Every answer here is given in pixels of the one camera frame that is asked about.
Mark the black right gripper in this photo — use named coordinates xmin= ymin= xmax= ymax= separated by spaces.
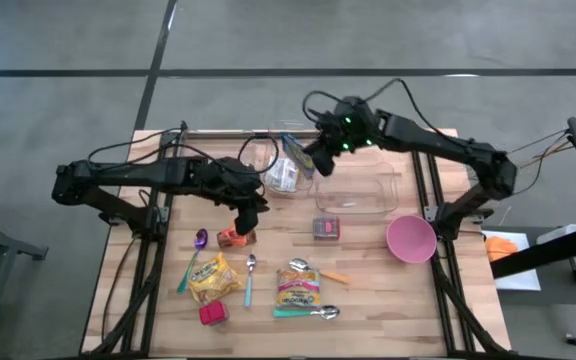
xmin=301 ymin=97 xmax=385 ymax=178

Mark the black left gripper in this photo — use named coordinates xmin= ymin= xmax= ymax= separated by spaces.
xmin=187 ymin=157 xmax=269 ymax=236

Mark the blue ramen packet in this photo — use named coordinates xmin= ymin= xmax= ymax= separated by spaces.
xmin=280 ymin=131 xmax=317 ymax=180

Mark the orange taco seasoning packet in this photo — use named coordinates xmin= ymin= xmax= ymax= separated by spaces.
xmin=216 ymin=225 xmax=258 ymax=249

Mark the purple spoon teal handle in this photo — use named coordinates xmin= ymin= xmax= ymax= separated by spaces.
xmin=176 ymin=228 xmax=210 ymax=295

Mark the yellow ramen packet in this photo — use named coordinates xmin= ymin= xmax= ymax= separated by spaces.
xmin=186 ymin=251 xmax=244 ymax=305

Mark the light blue handled spoon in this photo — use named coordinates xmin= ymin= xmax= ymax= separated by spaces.
xmin=243 ymin=253 xmax=259 ymax=309

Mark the patterned paprika tin red lid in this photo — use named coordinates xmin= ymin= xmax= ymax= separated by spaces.
xmin=312 ymin=215 xmax=342 ymax=241

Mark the wooden handled metal spoon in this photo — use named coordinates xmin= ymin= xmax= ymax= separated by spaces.
xmin=288 ymin=257 xmax=353 ymax=285

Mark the clear plastic bin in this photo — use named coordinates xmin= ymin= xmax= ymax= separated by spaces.
xmin=176 ymin=128 xmax=258 ymax=169
xmin=314 ymin=160 xmax=400 ymax=215
xmin=261 ymin=119 xmax=319 ymax=200

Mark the red band ramen packet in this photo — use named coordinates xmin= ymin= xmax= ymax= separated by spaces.
xmin=275 ymin=268 xmax=323 ymax=309

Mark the red pink small box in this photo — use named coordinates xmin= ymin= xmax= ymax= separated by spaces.
xmin=198 ymin=300 xmax=230 ymax=327

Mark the pink bowl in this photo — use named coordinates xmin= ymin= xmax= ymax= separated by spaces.
xmin=385 ymin=214 xmax=438 ymax=265

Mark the orange cloth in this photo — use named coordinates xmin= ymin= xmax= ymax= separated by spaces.
xmin=484 ymin=235 xmax=520 ymax=263

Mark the white paper sheet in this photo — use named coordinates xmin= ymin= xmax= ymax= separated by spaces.
xmin=481 ymin=229 xmax=543 ymax=293

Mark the black beam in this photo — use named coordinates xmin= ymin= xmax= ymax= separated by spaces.
xmin=490 ymin=221 xmax=576 ymax=280

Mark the white container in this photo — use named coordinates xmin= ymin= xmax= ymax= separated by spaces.
xmin=535 ymin=223 xmax=576 ymax=246

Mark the black aluminium rig frame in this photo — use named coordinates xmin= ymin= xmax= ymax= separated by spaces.
xmin=80 ymin=128 xmax=514 ymax=359

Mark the teal handled metal spoon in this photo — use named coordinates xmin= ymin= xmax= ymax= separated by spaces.
xmin=272 ymin=304 xmax=342 ymax=321

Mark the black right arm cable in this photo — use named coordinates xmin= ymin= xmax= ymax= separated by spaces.
xmin=301 ymin=77 xmax=469 ymax=146

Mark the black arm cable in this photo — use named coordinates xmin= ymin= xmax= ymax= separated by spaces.
xmin=301 ymin=77 xmax=469 ymax=146
xmin=85 ymin=119 xmax=282 ymax=175

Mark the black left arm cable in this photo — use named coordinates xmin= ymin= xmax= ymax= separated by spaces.
xmin=85 ymin=119 xmax=282 ymax=175

